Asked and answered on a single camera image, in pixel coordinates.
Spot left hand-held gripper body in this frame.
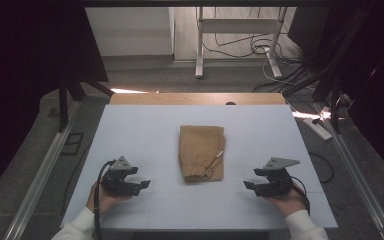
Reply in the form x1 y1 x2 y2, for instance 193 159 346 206
100 155 141 197

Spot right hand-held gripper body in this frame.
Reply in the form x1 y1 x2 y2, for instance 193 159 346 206
254 157 301 199

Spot tan pants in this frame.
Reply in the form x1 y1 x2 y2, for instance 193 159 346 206
178 124 227 184

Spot person's right hand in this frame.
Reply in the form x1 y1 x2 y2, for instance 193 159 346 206
263 189 309 219

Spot person's left hand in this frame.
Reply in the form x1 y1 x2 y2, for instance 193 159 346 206
85 183 132 216

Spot white table cover board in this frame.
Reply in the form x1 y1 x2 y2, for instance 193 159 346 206
59 104 339 231

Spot white power strip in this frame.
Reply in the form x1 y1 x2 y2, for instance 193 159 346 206
302 117 333 141

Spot wooden table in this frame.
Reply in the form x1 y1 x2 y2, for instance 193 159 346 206
108 92 288 106

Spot black metal stand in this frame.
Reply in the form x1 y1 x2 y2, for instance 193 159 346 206
58 71 114 133
313 73 344 134

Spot dark curtain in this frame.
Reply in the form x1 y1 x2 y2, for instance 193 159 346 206
0 0 109 204
326 0 384 186

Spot white metal stand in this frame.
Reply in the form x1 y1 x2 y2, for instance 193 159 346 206
194 7 289 80

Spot white cabinet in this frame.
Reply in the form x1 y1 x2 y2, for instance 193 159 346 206
84 7 175 58

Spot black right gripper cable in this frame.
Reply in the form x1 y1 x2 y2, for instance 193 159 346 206
289 175 312 214

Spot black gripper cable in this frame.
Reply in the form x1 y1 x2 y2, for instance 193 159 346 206
93 159 116 240
289 175 312 214

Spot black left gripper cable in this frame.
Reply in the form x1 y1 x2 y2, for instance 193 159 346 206
93 159 116 240

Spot black looped floor cable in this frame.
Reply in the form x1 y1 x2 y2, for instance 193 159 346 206
308 151 335 184

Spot black floor frame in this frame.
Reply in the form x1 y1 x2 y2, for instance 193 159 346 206
60 132 85 156

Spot aluminium floor rail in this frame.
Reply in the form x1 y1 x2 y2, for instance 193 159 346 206
3 99 83 240
313 101 384 240

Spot tangle of black floor cables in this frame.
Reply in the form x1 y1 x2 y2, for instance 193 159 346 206
202 33 318 96

